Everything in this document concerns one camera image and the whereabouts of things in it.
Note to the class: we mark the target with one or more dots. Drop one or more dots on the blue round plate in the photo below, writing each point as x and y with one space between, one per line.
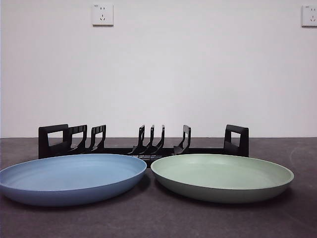
74 179

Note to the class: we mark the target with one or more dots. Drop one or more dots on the green round plate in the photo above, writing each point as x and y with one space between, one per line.
223 178

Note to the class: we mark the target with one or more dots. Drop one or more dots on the black plate rack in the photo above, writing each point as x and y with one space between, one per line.
43 145

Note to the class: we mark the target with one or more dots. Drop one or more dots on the white wall socket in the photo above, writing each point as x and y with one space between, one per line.
103 15
310 16

